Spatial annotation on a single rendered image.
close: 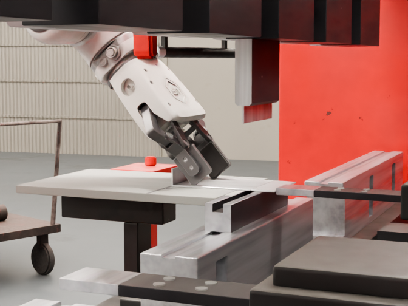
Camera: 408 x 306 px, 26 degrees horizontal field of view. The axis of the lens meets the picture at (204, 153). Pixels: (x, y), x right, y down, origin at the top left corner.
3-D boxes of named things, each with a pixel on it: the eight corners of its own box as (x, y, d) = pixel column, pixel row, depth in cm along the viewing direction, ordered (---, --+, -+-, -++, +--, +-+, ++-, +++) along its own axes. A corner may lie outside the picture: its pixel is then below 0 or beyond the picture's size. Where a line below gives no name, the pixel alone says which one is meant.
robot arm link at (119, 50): (122, 26, 106) (137, 45, 106) (155, 28, 114) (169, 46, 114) (77, 71, 109) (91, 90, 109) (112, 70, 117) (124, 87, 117)
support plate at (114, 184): (90, 175, 124) (90, 168, 124) (268, 186, 114) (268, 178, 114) (15, 193, 108) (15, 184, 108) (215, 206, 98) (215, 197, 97)
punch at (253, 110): (263, 118, 109) (263, 40, 108) (278, 118, 108) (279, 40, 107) (234, 123, 100) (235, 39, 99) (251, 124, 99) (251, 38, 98)
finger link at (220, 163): (198, 123, 112) (230, 165, 111) (207, 121, 115) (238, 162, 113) (180, 139, 113) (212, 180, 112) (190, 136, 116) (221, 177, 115)
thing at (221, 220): (265, 203, 113) (265, 180, 112) (288, 204, 112) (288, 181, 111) (204, 231, 94) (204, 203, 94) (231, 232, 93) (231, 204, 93)
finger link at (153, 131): (136, 112, 102) (170, 145, 103) (150, 91, 109) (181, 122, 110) (129, 118, 103) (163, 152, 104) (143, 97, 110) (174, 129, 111)
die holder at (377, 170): (373, 196, 181) (373, 150, 180) (402, 198, 179) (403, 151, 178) (303, 242, 135) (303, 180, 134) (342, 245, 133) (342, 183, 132)
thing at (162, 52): (241, 57, 266) (241, 31, 265) (250, 57, 265) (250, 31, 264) (150, 57, 229) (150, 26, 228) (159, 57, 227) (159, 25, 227)
